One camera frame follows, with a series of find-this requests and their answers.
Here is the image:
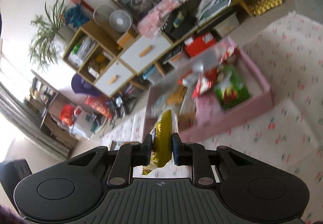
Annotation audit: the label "yellow snack bag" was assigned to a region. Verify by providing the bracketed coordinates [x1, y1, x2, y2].
[166, 85, 187, 105]

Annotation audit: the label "purple cap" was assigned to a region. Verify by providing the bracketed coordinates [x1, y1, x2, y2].
[71, 73, 102, 97]

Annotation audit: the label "green snack bag with girl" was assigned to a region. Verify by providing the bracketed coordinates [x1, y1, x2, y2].
[214, 65, 251, 110]

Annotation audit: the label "pink cherry cloth on cabinet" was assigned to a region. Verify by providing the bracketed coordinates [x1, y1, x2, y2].
[137, 0, 238, 39]

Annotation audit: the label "pink shallow cardboard box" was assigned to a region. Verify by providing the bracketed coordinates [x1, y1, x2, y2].
[143, 36, 274, 142]

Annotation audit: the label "cherry print floor cloth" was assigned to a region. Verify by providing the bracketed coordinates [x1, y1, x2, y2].
[102, 13, 322, 223]

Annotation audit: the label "yellow egg tray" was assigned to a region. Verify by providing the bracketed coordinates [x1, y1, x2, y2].
[249, 0, 283, 16]

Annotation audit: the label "red shoe box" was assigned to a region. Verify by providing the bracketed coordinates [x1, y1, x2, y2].
[184, 32, 216, 58]

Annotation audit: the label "white desk fan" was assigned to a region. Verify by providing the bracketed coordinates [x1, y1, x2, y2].
[109, 9, 132, 33]

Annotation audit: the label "potted green plant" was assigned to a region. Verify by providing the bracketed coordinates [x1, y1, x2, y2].
[29, 0, 71, 70]

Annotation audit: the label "wooden shelf cabinet white drawers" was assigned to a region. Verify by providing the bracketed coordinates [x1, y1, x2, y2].
[62, 0, 301, 98]

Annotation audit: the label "red white snack bag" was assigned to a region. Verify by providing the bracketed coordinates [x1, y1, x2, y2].
[192, 46, 239, 99]

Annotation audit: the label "red orange patterned bag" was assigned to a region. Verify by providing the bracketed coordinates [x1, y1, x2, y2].
[85, 95, 114, 119]

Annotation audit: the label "gold foil snack bag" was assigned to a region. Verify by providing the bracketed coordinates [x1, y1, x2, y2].
[142, 110, 173, 175]

